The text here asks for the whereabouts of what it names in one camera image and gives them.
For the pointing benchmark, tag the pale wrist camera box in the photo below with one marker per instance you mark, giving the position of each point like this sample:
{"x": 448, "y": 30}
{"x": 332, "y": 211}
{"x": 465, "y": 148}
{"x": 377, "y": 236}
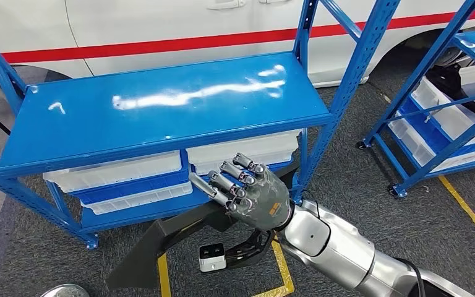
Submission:
{"x": 212, "y": 258}

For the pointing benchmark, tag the yellow floor tape line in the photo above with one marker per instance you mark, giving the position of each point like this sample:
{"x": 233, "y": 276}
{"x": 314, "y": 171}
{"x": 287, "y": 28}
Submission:
{"x": 163, "y": 278}

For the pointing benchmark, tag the black plastic car trim part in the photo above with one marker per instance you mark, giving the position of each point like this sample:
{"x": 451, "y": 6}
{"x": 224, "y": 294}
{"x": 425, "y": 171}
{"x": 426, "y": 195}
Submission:
{"x": 151, "y": 248}
{"x": 446, "y": 82}

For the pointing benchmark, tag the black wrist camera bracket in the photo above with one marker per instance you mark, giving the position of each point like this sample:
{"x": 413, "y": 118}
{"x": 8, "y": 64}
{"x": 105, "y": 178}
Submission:
{"x": 249, "y": 248}

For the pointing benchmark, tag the round chrome disc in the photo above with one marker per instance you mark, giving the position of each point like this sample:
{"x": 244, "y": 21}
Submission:
{"x": 65, "y": 292}

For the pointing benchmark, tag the white car with red stripe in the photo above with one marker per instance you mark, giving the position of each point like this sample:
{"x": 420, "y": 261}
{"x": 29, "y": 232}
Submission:
{"x": 159, "y": 24}

